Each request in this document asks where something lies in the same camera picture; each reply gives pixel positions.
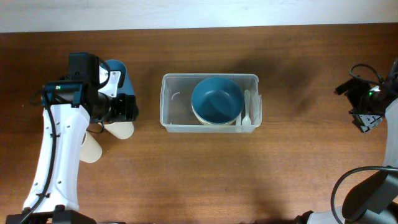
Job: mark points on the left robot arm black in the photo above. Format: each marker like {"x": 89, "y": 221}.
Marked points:
{"x": 93, "y": 91}

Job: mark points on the clear plastic container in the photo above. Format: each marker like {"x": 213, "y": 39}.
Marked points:
{"x": 176, "y": 112}

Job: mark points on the white plastic spoon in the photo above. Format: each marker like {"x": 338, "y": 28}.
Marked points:
{"x": 246, "y": 120}

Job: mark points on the cream cup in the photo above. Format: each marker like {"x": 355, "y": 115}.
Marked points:
{"x": 91, "y": 151}
{"x": 121, "y": 130}

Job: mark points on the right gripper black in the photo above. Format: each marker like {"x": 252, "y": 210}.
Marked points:
{"x": 360, "y": 86}

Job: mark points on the blue cup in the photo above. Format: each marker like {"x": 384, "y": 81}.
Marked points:
{"x": 125, "y": 85}

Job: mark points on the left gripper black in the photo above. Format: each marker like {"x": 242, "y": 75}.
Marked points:
{"x": 127, "y": 109}

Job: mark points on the white plastic fork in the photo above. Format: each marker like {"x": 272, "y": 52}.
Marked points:
{"x": 238, "y": 119}

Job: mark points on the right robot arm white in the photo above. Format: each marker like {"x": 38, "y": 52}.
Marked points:
{"x": 372, "y": 200}

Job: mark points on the blue bowl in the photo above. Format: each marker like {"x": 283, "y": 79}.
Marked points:
{"x": 217, "y": 99}

